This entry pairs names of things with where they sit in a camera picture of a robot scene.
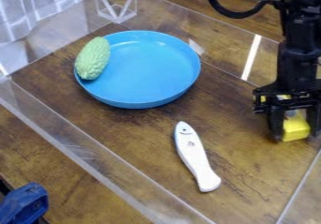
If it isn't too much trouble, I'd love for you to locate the yellow toy brick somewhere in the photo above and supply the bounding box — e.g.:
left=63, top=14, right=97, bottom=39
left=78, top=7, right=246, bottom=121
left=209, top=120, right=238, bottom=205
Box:
left=256, top=94, right=312, bottom=142

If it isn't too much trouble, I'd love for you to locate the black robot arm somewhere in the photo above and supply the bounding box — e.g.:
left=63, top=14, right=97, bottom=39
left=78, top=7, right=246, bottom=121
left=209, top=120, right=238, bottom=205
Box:
left=253, top=0, right=321, bottom=139

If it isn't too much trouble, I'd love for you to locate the clear acrylic enclosure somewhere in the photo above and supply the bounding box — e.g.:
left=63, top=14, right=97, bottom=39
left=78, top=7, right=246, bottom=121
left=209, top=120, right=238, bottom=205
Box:
left=0, top=0, right=321, bottom=224

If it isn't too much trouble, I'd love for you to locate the black cable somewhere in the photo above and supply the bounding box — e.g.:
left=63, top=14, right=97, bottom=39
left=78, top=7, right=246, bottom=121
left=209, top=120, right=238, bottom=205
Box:
left=202, top=0, right=272, bottom=20

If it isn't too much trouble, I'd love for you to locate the white checked curtain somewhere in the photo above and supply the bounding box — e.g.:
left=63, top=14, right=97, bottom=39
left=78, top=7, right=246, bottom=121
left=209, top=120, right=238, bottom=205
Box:
left=0, top=0, right=83, bottom=45

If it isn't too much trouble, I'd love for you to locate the green bumpy toy gourd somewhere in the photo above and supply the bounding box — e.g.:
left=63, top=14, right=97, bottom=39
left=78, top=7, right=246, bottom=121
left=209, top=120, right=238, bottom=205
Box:
left=75, top=37, right=111, bottom=80

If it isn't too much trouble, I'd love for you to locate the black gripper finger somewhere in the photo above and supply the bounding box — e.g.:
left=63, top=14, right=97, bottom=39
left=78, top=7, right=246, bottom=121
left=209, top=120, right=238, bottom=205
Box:
left=308, top=104, right=321, bottom=137
left=269, top=106, right=285, bottom=142

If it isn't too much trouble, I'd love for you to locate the blue round tray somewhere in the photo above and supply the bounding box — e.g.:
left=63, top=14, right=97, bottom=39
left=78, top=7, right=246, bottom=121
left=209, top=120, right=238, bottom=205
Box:
left=77, top=30, right=201, bottom=109

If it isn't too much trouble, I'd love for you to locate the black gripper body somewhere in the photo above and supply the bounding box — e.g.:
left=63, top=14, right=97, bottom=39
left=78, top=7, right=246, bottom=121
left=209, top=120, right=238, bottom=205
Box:
left=252, top=81, right=321, bottom=113

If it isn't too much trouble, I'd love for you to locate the blue clamp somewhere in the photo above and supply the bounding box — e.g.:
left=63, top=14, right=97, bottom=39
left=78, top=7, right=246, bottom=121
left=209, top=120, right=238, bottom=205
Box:
left=0, top=183, right=50, bottom=224

